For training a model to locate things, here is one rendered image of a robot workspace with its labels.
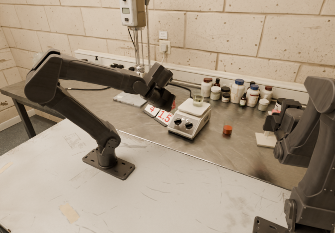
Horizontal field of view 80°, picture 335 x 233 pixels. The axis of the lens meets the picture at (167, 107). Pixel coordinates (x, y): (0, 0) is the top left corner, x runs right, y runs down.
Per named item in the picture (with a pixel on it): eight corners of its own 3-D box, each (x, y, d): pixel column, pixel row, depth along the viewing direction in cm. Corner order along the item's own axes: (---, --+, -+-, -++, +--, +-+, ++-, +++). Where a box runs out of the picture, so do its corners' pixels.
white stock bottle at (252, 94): (242, 103, 113) (246, 84, 107) (250, 101, 115) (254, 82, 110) (250, 108, 108) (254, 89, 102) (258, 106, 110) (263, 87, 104)
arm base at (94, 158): (91, 133, 75) (76, 144, 70) (134, 150, 67) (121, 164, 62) (94, 149, 79) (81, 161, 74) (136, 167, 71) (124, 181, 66)
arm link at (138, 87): (165, 70, 73) (142, 50, 65) (178, 77, 66) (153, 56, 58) (146, 95, 74) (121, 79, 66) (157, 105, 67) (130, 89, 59)
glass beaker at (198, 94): (196, 102, 97) (197, 86, 93) (205, 105, 94) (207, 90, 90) (188, 106, 93) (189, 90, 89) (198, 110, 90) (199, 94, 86)
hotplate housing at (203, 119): (192, 141, 84) (194, 125, 80) (166, 131, 90) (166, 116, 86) (212, 117, 100) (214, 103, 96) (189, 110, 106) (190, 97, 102)
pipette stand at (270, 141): (278, 148, 80) (287, 122, 73) (257, 145, 82) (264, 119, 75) (274, 136, 87) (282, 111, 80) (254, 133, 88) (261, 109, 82)
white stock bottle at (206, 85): (212, 96, 120) (214, 79, 115) (203, 98, 118) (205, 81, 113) (206, 92, 125) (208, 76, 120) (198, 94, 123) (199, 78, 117)
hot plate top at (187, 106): (200, 116, 86) (200, 115, 85) (176, 109, 91) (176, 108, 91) (211, 105, 94) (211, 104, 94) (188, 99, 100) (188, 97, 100)
